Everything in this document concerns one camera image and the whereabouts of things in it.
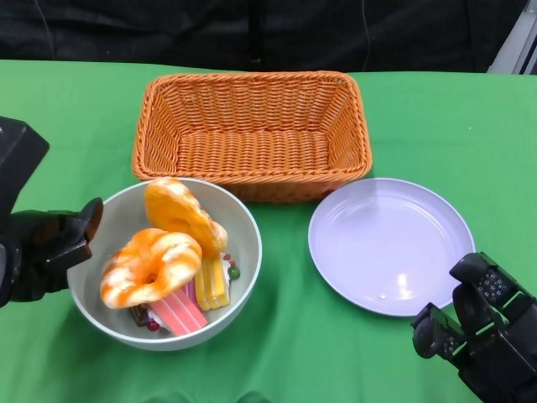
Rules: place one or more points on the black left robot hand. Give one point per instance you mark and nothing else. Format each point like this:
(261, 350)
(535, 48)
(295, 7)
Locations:
(42, 252)

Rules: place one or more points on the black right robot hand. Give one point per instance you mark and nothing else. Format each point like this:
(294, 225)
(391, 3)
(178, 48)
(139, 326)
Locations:
(499, 357)

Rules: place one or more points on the grey-green bowl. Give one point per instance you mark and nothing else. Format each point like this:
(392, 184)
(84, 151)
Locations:
(121, 218)

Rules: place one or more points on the orange glazed donut bread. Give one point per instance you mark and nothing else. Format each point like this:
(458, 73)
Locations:
(138, 268)
(176, 214)

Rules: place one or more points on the chocolate cake slice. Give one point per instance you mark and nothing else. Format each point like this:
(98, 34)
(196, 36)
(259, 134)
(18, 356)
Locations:
(138, 315)

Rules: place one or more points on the pink layered cake slice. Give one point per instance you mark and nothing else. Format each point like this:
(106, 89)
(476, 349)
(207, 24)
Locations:
(180, 315)

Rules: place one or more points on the magenta striped cake slice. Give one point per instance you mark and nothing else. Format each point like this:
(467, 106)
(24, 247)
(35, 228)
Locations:
(192, 291)

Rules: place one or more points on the lavender plate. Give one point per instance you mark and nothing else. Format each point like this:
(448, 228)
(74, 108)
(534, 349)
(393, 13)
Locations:
(386, 243)

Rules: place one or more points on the yellow layered cake slice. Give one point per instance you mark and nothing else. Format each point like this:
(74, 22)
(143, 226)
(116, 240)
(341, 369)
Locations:
(212, 285)

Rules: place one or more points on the orange wicker basket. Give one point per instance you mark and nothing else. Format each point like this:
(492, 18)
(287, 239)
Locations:
(251, 155)

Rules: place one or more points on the black curtain backdrop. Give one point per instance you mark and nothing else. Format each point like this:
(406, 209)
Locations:
(126, 29)

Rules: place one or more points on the green tablecloth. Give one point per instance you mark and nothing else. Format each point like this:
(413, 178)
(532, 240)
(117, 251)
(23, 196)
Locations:
(419, 126)

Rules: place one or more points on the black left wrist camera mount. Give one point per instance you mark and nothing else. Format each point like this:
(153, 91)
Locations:
(17, 159)

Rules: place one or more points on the aluminium frame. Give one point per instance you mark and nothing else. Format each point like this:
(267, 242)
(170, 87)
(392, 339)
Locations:
(512, 46)

